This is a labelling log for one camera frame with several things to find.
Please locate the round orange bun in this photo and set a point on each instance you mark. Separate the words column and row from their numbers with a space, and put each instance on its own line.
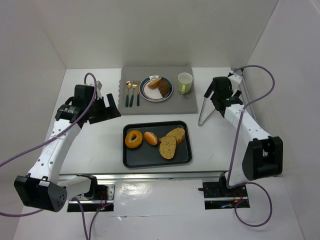
column 151, row 138

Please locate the small bread slice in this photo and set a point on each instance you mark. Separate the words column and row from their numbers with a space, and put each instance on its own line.
column 154, row 83

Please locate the front seeded bread slice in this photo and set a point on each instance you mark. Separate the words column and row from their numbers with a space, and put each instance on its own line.
column 167, row 147

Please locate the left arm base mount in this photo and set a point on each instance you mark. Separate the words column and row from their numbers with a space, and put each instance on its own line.
column 102, row 200

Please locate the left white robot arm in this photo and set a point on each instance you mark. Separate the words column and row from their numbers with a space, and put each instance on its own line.
column 40, row 188

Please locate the black baking tray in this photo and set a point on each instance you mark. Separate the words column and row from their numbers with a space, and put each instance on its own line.
column 147, row 155

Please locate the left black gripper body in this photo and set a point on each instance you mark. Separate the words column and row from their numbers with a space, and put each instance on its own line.
column 100, row 110

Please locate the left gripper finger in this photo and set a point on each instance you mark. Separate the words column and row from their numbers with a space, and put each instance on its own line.
column 112, row 113
column 111, row 100

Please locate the gold spoon green handle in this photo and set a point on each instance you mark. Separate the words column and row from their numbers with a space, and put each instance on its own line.
column 128, row 85

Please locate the aluminium rail right side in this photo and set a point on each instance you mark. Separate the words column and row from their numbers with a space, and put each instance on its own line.
column 246, row 95

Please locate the brown chocolate croissant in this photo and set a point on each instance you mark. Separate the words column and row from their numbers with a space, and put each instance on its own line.
column 164, row 88

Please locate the silver metal tongs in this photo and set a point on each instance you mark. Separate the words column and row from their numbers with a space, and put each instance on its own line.
column 206, row 111

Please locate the aluminium rail front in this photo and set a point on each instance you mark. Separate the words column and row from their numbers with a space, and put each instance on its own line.
column 150, row 176

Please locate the seeded bread slice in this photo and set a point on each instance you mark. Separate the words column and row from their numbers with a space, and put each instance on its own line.
column 167, row 147
column 178, row 133

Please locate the white plate teal rim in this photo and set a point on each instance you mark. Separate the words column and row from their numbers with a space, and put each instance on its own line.
column 153, row 95

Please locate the light green mug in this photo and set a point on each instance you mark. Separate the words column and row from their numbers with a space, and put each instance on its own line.
column 185, row 81

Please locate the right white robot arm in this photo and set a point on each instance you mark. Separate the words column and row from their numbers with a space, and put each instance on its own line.
column 279, row 143

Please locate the gold fork green handle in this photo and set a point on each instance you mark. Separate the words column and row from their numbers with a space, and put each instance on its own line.
column 137, row 86

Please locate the aluminium rail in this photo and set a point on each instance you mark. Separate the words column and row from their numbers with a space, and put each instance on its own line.
column 150, row 176
column 246, row 95

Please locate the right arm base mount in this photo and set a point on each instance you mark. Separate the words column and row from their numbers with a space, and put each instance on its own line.
column 218, row 197

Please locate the back seeded bread slice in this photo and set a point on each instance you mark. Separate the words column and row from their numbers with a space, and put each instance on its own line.
column 178, row 133

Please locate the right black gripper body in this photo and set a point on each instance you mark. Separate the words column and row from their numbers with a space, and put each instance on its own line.
column 217, row 93

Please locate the orange glazed donut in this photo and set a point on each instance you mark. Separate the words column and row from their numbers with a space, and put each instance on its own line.
column 133, row 139

